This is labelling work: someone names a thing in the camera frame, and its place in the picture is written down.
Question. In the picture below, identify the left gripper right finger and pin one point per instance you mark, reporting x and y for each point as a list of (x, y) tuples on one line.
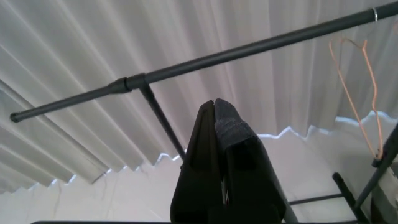
[(245, 180)]

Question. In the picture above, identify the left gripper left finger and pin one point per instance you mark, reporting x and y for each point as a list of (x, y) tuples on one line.
[(199, 174)]

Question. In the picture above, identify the black clothes rack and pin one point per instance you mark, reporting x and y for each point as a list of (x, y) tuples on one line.
[(217, 58)]

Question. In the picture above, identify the pink clothes hanger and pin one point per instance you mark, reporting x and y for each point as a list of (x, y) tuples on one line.
[(351, 102)]

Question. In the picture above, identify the white curtain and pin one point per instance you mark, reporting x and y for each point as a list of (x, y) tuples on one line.
[(93, 46)]

